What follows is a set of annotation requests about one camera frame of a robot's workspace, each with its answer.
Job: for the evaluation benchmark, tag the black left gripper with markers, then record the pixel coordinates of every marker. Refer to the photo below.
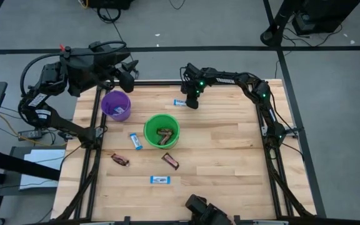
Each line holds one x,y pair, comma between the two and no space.
126,82

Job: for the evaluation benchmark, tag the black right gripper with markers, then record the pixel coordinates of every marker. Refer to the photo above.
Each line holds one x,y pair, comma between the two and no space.
194,84

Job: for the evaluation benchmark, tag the green monster face bucket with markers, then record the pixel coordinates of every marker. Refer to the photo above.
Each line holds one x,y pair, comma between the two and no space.
153,125

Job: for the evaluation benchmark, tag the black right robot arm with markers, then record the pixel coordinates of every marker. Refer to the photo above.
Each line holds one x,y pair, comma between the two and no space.
252,84

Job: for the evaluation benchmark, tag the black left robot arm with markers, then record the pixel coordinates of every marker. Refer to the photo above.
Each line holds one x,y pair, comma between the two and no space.
80,68

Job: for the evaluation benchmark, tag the purple plastic bucket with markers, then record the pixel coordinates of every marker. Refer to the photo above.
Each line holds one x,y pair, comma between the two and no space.
111,101

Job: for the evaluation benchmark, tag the black equipment case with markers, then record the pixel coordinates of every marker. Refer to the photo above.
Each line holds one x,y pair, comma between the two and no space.
109,3

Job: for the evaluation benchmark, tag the black floor stand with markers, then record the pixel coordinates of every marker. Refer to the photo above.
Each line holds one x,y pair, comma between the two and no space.
277,25

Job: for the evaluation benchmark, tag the black power adapter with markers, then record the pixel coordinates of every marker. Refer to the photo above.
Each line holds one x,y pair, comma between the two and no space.
30,134

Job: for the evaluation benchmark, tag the white paper sheet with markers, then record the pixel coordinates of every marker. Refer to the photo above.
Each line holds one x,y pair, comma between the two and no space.
48,156

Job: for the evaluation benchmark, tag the grey table clamp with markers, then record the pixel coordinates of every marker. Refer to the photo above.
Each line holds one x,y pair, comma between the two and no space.
127,220
237,219

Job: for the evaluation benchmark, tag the black equipment box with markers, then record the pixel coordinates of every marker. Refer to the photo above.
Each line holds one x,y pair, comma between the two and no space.
323,15

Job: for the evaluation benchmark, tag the black metal beam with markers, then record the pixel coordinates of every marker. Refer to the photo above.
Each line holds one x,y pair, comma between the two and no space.
17,164

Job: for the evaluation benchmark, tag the black aluminium table frame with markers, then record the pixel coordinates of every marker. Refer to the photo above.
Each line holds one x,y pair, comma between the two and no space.
155,82

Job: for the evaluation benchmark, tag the grey metal bracket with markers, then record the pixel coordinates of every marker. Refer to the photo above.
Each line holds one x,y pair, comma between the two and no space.
99,132

